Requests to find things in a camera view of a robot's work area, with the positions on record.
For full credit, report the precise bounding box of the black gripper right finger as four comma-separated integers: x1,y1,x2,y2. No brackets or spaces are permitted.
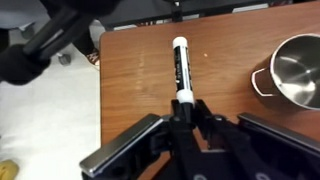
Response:
193,99,320,180

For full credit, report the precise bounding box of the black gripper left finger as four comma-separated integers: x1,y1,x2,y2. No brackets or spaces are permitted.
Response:
79,99,201,180

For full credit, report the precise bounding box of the black and white marker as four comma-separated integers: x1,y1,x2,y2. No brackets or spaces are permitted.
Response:
171,36,196,105

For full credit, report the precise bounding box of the stainless steel mug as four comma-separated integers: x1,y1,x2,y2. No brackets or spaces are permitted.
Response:
250,32,320,112

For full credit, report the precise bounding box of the brown red shoe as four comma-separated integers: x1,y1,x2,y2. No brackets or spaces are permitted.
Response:
84,49,101,72

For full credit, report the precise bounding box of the grey caster wheel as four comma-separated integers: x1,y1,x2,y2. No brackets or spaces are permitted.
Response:
57,52,73,66

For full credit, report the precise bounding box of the black perforated robot table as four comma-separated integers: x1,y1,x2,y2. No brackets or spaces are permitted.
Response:
98,0,320,29

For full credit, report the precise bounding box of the yellow rounded object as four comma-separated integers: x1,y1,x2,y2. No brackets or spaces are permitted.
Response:
0,158,20,180

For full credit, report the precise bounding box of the black office chair base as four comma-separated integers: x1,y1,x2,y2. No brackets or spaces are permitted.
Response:
0,0,113,86

